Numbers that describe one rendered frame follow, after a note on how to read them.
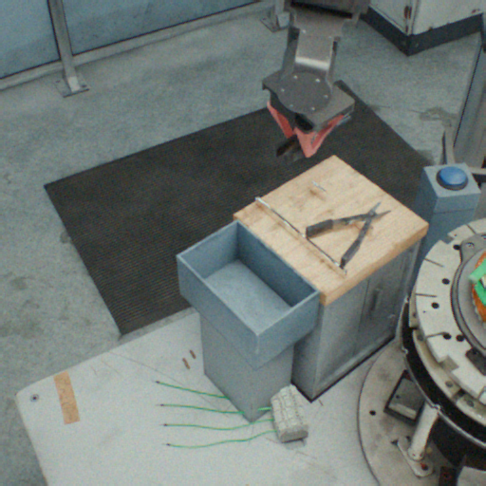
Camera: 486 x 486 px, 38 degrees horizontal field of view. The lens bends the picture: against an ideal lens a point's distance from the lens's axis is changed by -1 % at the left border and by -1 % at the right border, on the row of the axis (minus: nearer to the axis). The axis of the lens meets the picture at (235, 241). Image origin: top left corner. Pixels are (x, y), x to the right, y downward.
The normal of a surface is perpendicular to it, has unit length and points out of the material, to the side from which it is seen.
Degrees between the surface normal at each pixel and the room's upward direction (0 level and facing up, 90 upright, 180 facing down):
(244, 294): 0
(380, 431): 0
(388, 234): 0
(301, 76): 95
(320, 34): 13
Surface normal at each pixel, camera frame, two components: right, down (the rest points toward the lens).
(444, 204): 0.15, 0.73
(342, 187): 0.00, -0.66
